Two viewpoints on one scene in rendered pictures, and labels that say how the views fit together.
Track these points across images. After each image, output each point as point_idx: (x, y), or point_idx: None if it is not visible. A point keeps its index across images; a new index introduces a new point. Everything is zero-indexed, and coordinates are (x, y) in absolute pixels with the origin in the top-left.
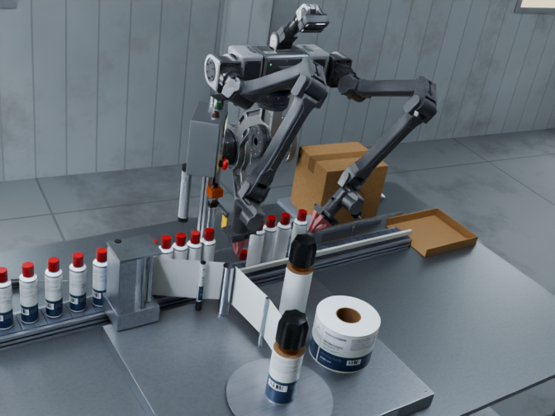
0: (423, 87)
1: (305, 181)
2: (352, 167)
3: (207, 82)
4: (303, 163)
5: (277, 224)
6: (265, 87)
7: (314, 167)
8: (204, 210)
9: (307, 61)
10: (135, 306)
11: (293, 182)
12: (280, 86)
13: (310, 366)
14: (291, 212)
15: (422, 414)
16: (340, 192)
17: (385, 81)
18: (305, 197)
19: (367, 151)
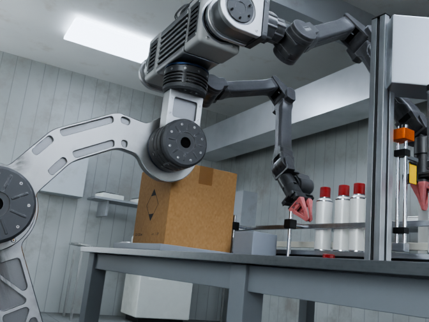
0: (283, 84)
1: (197, 200)
2: (285, 152)
3: (234, 25)
4: (188, 179)
5: (348, 198)
6: (330, 36)
7: (212, 177)
8: (391, 168)
9: (352, 16)
10: None
11: (168, 213)
12: (336, 37)
13: None
14: (194, 248)
15: None
16: (293, 177)
17: (244, 81)
18: (201, 222)
19: (282, 137)
